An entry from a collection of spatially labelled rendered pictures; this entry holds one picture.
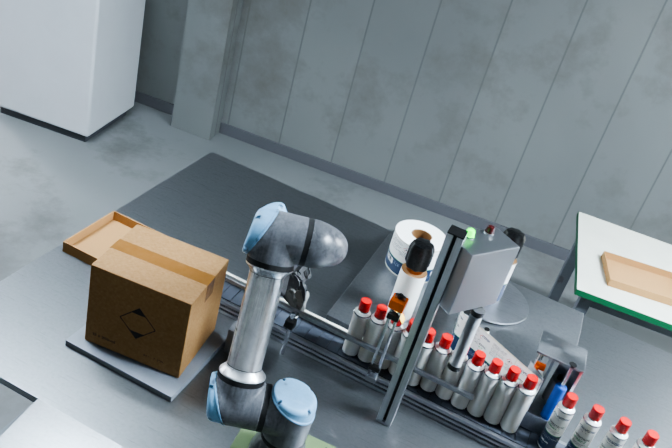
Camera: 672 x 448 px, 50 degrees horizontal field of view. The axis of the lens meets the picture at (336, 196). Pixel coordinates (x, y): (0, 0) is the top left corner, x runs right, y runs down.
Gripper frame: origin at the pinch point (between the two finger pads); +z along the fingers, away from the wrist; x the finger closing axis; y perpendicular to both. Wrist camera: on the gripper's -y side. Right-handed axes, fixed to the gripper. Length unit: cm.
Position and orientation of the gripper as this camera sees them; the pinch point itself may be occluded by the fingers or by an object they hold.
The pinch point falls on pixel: (299, 311)
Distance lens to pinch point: 231.2
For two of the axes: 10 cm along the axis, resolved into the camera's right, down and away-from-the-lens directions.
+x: -8.9, 0.8, 4.5
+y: 3.9, -3.8, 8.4
